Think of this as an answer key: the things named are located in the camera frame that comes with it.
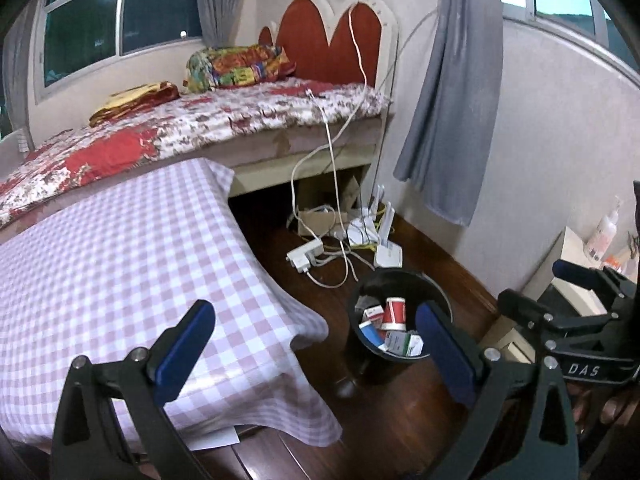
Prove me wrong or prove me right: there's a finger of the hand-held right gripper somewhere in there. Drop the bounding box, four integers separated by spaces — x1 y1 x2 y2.
552 259 636 306
497 287 616 343

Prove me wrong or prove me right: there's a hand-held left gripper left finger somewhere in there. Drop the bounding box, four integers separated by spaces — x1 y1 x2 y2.
50 299 217 480

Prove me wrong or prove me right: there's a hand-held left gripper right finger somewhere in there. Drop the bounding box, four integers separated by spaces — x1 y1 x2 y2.
415 300 581 480

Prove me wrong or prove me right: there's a green white box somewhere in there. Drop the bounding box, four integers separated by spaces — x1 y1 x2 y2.
387 331 425 359

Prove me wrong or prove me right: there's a red paper cup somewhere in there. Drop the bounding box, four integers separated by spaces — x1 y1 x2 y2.
382 297 407 332

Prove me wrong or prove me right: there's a blue paper cup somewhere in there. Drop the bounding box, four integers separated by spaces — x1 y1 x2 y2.
357 322 387 350

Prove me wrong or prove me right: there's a black trash bin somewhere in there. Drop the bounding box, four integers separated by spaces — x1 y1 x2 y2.
348 269 453 363

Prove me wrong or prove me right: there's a person's right hand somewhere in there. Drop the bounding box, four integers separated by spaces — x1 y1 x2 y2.
572 392 633 433

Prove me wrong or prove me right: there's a white nightstand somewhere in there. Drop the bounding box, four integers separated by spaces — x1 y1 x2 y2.
520 226 621 317

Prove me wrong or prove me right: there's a white lotion bottle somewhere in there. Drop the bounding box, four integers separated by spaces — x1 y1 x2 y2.
585 195 624 262

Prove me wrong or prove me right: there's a white paper sheet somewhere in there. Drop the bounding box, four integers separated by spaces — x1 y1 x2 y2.
190 427 241 452

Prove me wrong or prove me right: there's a checkered tablecloth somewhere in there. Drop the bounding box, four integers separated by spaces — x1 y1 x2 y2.
0 157 343 448

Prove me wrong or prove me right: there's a white flat router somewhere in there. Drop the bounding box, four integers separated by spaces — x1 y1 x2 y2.
374 200 402 268

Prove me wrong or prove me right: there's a white router with antennas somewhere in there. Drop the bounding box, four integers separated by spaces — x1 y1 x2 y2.
347 185 396 250

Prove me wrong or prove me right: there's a white power strip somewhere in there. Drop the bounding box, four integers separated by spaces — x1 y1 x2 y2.
286 239 325 273

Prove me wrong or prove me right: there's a small cardboard box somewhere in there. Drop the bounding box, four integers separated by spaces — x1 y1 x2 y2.
297 207 351 236

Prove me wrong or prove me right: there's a large cardboard box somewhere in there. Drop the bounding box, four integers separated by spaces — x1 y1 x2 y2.
295 172 362 211

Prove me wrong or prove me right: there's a long grey curtain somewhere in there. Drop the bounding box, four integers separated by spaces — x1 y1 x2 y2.
392 0 503 227

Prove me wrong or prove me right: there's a floral bedspread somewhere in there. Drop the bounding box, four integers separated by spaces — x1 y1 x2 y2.
0 80 393 231

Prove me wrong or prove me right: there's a folded red yellow blanket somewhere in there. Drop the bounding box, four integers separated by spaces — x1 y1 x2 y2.
89 81 181 127

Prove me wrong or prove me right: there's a colourful patterned pillow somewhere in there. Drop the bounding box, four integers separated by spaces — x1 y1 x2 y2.
182 45 297 93

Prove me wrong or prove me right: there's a grey curtain with checked tie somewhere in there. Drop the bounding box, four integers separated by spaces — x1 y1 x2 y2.
0 15 31 141

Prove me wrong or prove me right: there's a red heart headboard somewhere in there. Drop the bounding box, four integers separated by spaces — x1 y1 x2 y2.
258 0 401 96

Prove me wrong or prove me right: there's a large white framed window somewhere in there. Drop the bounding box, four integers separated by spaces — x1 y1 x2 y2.
35 0 206 91

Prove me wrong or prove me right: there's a short grey curtain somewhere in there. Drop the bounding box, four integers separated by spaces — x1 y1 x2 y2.
195 0 251 51

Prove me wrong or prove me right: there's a white hanging cable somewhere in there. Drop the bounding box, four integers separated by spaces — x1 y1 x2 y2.
290 0 381 290

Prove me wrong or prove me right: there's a beige bed frame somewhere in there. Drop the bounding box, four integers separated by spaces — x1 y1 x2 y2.
227 110 396 201

